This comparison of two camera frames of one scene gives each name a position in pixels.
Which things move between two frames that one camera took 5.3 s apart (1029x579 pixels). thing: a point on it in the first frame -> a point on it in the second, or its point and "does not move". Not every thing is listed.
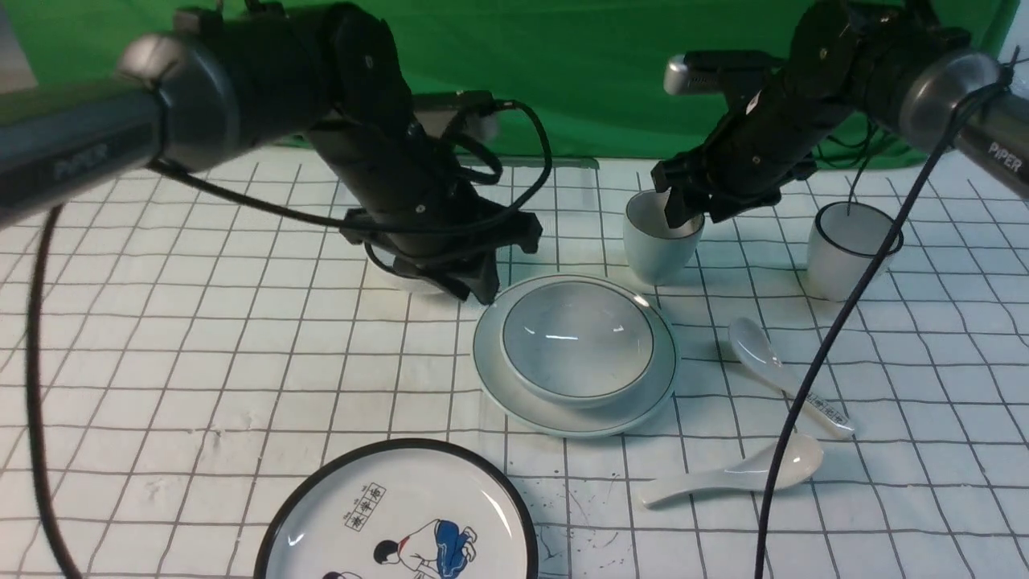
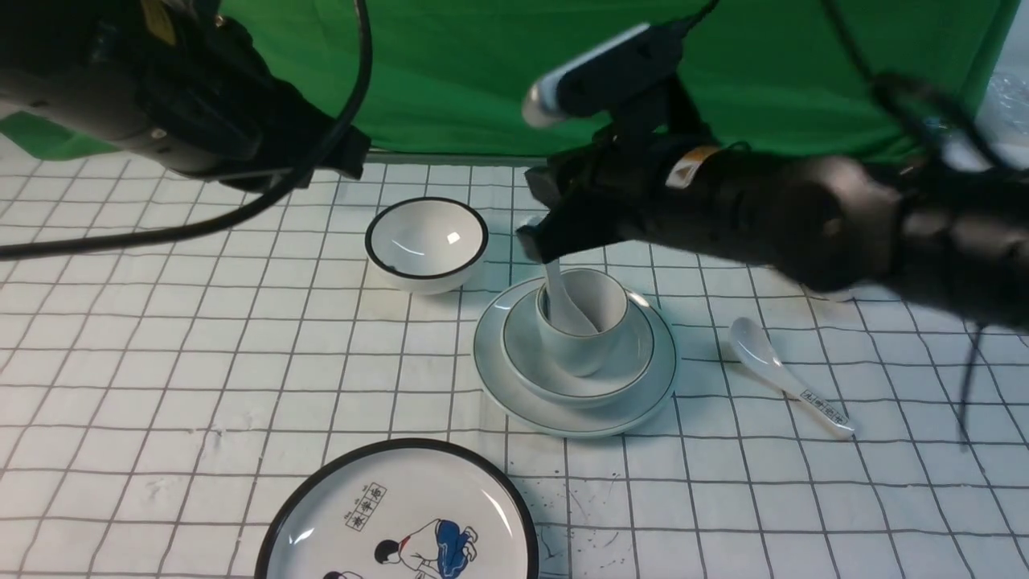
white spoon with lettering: x=756 y=347 does not move
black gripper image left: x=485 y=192 -> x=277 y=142
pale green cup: x=656 y=252 -> x=604 y=301
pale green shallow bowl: x=577 y=343 does not move
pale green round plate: x=526 y=412 does not move
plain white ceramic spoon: x=802 y=457 -> x=566 y=318
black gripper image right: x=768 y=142 -> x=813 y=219
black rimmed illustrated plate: x=424 y=508 does not move
